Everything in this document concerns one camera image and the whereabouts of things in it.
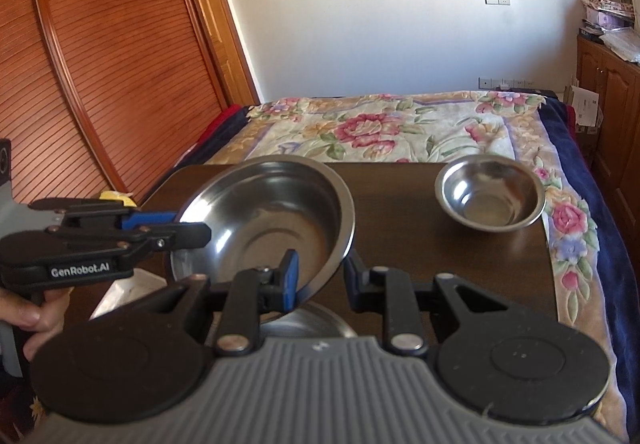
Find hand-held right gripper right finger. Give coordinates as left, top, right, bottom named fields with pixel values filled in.
left=344, top=251, right=508, bottom=356

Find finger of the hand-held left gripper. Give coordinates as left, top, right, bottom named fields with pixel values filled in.
left=30, top=197, right=180, bottom=234
left=54, top=221, right=212, bottom=258

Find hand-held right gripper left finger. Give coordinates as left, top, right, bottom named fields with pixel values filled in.
left=135, top=249, right=301, bottom=357

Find person's left hand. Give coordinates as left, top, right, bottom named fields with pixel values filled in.
left=0, top=287, right=71, bottom=361

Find yellow plush toy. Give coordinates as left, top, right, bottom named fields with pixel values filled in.
left=98, top=191, right=136, bottom=208

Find red blanket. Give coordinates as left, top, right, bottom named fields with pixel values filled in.
left=192, top=104, right=242, bottom=150

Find floral blanket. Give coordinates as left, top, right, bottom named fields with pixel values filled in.
left=202, top=89, right=601, bottom=331

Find small steel bowl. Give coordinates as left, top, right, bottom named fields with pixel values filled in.
left=435, top=154, right=547, bottom=231

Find wooden louvered wardrobe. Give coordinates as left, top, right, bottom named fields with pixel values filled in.
left=0, top=0, right=261, bottom=205

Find white paper bag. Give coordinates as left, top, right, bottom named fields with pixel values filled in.
left=570, top=84, right=601, bottom=135

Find wooden cabinet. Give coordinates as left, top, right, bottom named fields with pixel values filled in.
left=575, top=34, right=640, bottom=235

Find clear plastic bag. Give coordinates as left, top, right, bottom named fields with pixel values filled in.
left=600, top=27, right=640, bottom=63

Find wall socket row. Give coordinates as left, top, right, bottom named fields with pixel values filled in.
left=478, top=77, right=536, bottom=90

